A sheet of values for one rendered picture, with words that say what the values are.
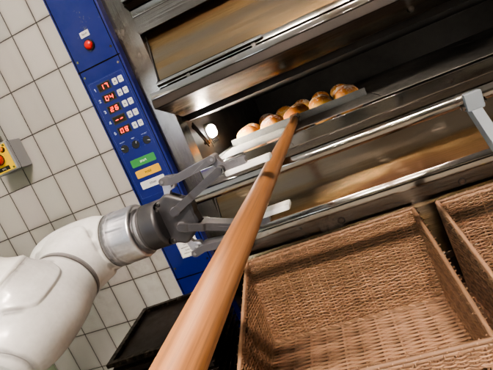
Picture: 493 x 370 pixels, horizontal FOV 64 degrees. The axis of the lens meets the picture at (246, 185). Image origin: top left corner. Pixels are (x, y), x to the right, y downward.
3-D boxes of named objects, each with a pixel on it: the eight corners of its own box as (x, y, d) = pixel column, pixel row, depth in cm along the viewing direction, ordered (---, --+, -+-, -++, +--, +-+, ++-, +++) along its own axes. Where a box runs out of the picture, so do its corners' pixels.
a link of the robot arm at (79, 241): (143, 245, 72) (117, 296, 60) (75, 269, 76) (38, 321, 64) (111, 197, 68) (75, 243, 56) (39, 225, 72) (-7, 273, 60)
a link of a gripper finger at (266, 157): (230, 172, 61) (228, 167, 60) (272, 156, 59) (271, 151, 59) (226, 177, 58) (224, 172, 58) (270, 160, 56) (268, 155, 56)
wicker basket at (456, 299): (273, 330, 136) (242, 259, 131) (442, 283, 123) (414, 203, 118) (256, 459, 89) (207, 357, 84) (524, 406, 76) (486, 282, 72)
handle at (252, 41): (161, 100, 113) (163, 101, 115) (268, 52, 105) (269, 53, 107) (155, 81, 113) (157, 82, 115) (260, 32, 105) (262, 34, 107)
